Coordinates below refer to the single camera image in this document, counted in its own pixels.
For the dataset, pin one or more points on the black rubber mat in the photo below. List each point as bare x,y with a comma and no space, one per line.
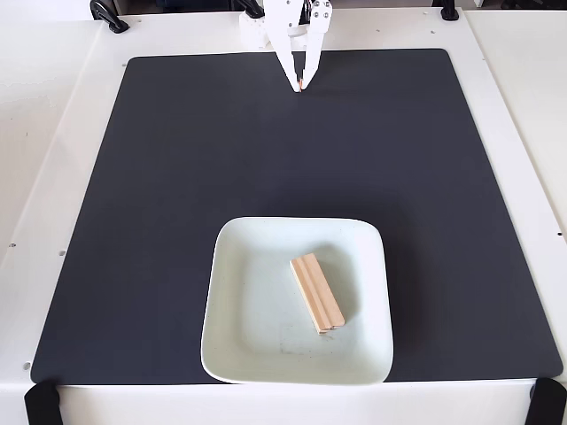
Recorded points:
177,177

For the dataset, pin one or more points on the large black table clamp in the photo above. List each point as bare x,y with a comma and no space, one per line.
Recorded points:
108,15

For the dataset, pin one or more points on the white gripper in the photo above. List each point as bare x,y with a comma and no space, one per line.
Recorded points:
317,27

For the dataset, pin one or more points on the grooved wooden block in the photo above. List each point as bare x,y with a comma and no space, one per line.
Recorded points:
319,294

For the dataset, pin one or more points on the white square plate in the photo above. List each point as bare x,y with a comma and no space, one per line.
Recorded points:
252,310

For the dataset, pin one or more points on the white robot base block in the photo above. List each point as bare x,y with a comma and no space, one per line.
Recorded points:
254,32

